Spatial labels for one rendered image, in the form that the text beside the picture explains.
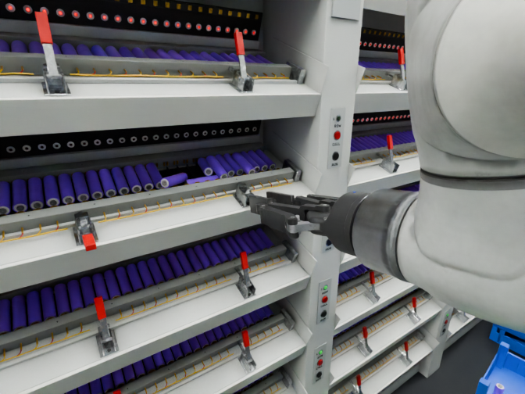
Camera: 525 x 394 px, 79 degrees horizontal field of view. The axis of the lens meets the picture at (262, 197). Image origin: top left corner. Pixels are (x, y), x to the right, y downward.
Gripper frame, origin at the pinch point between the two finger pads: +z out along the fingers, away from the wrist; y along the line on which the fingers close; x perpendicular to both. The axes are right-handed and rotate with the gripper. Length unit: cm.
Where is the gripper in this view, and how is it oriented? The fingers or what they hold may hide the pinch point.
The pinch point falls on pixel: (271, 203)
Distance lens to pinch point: 52.7
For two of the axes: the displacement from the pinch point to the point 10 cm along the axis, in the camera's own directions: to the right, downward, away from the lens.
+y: 8.3, -1.8, 5.2
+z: -5.5, -1.1, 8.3
